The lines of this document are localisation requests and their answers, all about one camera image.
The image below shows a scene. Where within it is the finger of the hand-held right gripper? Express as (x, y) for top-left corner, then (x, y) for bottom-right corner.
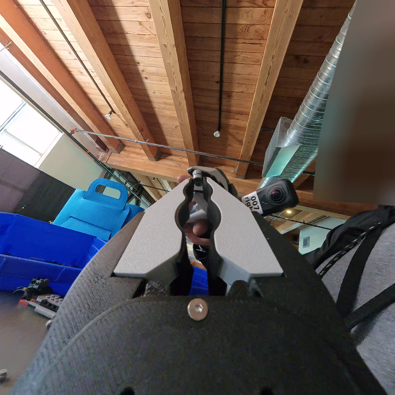
(194, 185), (213, 218)
(188, 166), (231, 194)

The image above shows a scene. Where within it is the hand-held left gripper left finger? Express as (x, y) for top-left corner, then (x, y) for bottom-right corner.
(113, 179), (194, 278)

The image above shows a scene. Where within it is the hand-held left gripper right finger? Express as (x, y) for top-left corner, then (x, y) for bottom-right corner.
(202, 177), (284, 285)

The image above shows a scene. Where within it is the blue plastic bin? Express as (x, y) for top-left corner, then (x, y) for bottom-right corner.
(0, 212), (209, 297)

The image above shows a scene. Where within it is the grey toy brick model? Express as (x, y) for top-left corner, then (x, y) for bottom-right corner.
(13, 278), (65, 320)

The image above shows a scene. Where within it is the person's right forearm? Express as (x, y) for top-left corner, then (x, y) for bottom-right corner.
(192, 242), (209, 263)

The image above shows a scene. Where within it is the person's right hand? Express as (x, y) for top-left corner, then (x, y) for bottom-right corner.
(177, 175), (213, 246)

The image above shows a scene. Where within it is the blue felt bag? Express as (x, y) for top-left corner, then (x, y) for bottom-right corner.
(52, 178), (145, 243)

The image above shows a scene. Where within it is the pile of red black toy bricks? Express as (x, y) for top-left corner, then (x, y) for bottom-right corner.
(6, 254), (78, 268)

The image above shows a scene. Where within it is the black monitor screen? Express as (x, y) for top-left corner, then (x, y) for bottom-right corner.
(0, 148), (77, 223)

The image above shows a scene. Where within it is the silver ventilation duct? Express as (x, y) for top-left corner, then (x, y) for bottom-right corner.
(256, 0), (357, 190)

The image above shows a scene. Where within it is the black white braided cord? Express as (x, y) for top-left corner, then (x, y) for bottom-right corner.
(316, 222), (381, 278)

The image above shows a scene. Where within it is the black lanyard strap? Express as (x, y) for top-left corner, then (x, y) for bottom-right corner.
(335, 227), (395, 331)

